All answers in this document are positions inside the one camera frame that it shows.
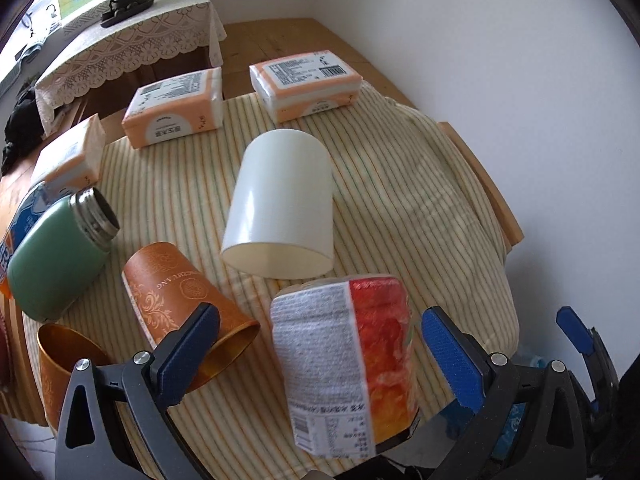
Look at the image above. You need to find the green thermos flask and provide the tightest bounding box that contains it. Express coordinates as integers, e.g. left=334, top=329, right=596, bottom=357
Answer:
left=7, top=187, right=121, bottom=322

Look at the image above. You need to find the wooden table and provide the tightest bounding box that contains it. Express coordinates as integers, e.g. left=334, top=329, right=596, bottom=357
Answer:
left=0, top=17, right=525, bottom=428

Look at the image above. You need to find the dark cloth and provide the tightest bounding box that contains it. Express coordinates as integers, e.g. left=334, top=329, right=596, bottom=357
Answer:
left=1, top=87, right=44, bottom=174

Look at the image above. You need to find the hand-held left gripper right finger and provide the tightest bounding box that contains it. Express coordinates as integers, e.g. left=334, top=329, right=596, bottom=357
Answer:
left=421, top=306, right=592, bottom=480

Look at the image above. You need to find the white cup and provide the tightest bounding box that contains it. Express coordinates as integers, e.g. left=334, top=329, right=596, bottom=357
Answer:
left=221, top=130, right=335, bottom=280

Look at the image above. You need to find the blue orange snack packet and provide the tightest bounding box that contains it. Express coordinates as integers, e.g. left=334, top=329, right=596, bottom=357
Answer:
left=0, top=184, right=52, bottom=297

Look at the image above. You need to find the black teapot ornament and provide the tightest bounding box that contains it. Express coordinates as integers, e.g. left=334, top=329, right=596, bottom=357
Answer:
left=100, top=0, right=154, bottom=29

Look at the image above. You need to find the can with orange red label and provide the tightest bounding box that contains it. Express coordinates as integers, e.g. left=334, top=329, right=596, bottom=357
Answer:
left=270, top=274, right=422, bottom=459

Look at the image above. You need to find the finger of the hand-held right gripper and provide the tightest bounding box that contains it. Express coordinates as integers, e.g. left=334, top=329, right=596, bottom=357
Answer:
left=556, top=306, right=622, bottom=413

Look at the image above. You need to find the lace covered side table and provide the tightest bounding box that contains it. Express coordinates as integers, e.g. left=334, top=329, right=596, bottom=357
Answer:
left=34, top=0, right=227, bottom=137

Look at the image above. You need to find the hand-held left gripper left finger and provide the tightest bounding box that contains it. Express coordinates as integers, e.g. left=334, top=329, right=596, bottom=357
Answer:
left=54, top=304, right=221, bottom=480

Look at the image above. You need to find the orange white tissue pack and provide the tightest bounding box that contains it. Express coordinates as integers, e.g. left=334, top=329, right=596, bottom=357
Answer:
left=122, top=67, right=224, bottom=150
left=31, top=114, right=106, bottom=197
left=249, top=51, right=364, bottom=124

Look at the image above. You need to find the striped yellow cloth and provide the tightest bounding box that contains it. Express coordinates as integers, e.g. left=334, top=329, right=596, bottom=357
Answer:
left=22, top=80, right=521, bottom=480

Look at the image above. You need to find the orange patterned paper cup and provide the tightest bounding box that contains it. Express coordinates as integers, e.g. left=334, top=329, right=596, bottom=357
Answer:
left=37, top=323, right=114, bottom=432
left=122, top=242, right=261, bottom=394

